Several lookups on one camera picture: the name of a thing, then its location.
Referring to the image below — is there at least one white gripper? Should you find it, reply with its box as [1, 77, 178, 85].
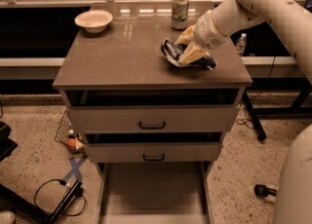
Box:
[175, 10, 226, 65]

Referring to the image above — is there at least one blue chip bag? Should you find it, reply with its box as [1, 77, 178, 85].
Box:
[161, 39, 216, 70]

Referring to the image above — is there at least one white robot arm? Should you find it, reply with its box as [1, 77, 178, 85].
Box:
[177, 0, 312, 224]

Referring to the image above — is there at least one grey drawer cabinet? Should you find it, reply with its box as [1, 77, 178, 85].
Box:
[54, 2, 252, 224]

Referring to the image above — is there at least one open bottom drawer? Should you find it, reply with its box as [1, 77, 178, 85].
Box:
[96, 162, 213, 224]

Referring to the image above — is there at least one green soda can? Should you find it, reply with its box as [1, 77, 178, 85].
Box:
[171, 0, 189, 30]

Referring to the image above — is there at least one clear water bottle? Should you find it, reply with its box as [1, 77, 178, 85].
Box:
[235, 33, 247, 56]

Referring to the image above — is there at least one white paper bowl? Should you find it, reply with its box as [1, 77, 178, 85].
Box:
[74, 10, 113, 33]

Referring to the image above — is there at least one black table leg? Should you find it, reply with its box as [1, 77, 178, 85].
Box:
[242, 92, 266, 141]

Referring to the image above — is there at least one orange bottle in basket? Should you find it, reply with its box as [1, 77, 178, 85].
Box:
[66, 130, 76, 150]

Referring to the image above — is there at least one black tripod leg right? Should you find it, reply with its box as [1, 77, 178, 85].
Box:
[253, 184, 277, 198]

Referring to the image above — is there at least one blue tape cross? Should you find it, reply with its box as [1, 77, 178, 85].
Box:
[63, 156, 87, 182]

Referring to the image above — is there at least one black stand leg left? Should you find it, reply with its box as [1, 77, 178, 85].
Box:
[0, 180, 82, 224]

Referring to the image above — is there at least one middle drawer with handle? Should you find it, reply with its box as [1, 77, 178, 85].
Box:
[84, 142, 220, 163]

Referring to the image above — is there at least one drawer with handle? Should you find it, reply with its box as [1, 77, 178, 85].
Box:
[84, 142, 220, 163]
[66, 106, 239, 133]

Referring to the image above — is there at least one top drawer with handle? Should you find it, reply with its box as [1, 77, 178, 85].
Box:
[66, 106, 239, 133]

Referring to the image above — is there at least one wire basket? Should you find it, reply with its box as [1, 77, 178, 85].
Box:
[55, 112, 84, 154]

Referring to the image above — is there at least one black cable on floor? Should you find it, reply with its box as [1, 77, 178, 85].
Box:
[33, 178, 88, 217]

